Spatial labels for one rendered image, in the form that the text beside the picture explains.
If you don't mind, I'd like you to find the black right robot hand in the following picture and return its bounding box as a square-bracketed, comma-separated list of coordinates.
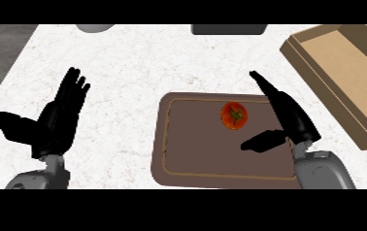
[239, 70, 322, 152]

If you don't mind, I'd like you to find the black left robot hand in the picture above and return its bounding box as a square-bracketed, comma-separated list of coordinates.
[0, 66, 91, 160]

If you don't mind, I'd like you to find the red tomato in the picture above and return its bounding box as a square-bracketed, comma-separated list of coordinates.
[218, 101, 249, 131]

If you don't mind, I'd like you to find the cardboard box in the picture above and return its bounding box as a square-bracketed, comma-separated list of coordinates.
[278, 24, 367, 151]

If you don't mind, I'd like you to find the brown tray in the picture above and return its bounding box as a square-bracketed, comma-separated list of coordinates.
[150, 91, 303, 190]

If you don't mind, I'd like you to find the dark grey flat surface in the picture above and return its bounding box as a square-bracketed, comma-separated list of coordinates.
[0, 24, 39, 83]

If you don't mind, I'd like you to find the dark grey rectangular object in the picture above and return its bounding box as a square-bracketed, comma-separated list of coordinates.
[190, 24, 269, 36]

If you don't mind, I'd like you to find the pale grey round object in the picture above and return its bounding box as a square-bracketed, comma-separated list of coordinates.
[73, 24, 115, 34]

